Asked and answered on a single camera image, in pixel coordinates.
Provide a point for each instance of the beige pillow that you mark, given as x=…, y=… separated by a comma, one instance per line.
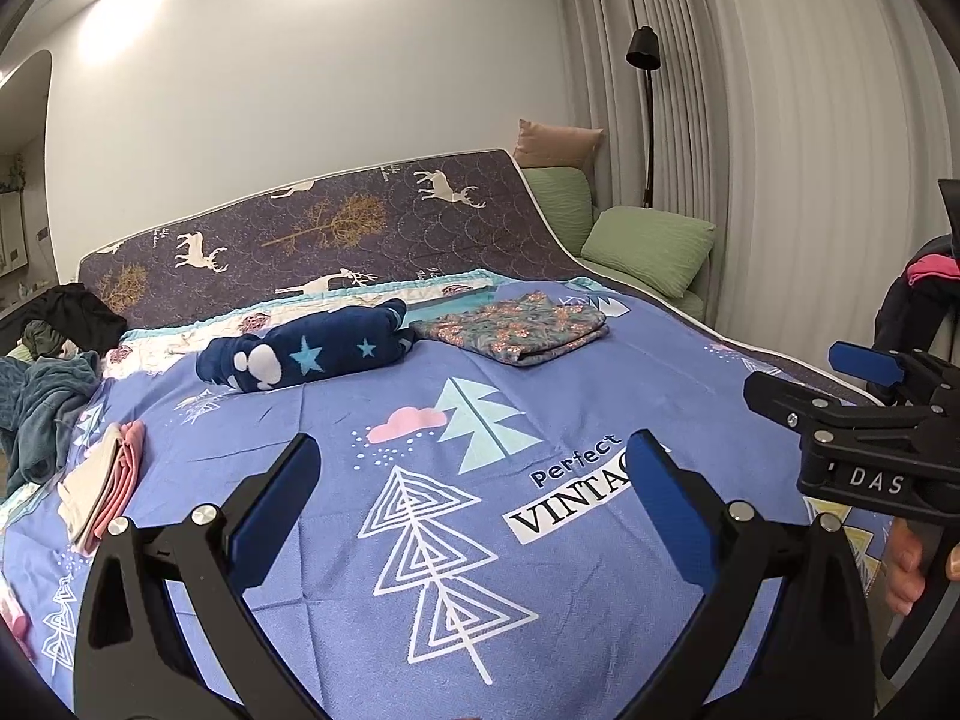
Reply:
x=555, y=142

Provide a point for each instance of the blue printed bedsheet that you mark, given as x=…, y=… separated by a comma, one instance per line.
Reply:
x=315, y=390

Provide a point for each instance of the teal floral garment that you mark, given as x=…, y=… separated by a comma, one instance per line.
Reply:
x=510, y=330

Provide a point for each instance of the folded pink cloth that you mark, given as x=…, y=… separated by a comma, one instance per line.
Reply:
x=133, y=457

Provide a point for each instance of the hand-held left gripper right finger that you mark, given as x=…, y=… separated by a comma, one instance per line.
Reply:
x=667, y=499

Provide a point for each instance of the person's right hand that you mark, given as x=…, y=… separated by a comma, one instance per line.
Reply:
x=904, y=566

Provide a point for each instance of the white wall cabinet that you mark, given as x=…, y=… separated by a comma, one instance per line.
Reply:
x=11, y=232

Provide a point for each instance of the teal fleece blanket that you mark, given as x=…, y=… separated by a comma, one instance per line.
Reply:
x=37, y=412

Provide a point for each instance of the white quilt with teal edge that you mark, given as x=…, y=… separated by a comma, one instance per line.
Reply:
x=450, y=291

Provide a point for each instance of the dark cloth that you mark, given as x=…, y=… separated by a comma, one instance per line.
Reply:
x=907, y=315

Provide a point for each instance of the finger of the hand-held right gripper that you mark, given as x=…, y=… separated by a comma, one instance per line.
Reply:
x=825, y=420
x=862, y=361

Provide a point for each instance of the navy star-print blanket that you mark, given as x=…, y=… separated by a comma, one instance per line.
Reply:
x=330, y=349

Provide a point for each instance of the black floor lamp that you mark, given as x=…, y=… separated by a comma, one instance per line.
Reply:
x=643, y=49

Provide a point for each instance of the magenta cloth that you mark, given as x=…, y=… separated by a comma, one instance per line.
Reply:
x=934, y=268

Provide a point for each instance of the grey pleated curtain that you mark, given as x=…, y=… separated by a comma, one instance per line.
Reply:
x=787, y=127

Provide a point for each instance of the folded cream cloth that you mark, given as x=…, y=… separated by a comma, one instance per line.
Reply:
x=90, y=480

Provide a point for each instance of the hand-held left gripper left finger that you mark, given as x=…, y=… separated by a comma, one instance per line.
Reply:
x=274, y=502

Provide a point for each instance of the black clothes pile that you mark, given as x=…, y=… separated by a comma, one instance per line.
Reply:
x=75, y=311

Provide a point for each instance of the grey-green garment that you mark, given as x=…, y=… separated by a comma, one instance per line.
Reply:
x=41, y=337

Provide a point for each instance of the light pink cloth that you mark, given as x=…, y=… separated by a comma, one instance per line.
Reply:
x=11, y=615

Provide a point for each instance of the purple deer-print mattress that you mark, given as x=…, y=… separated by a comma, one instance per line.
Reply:
x=450, y=240

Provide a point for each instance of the green pillow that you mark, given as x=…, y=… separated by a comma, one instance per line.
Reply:
x=645, y=247
x=559, y=210

